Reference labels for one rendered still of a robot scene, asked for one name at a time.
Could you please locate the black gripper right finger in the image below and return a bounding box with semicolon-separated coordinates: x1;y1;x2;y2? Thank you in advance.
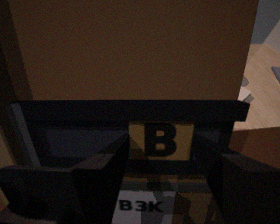
191;134;280;224

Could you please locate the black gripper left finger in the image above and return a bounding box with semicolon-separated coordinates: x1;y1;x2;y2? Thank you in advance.
0;134;130;224

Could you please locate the white paper ticket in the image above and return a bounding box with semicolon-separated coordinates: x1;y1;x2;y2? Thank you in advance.
112;190;176;224

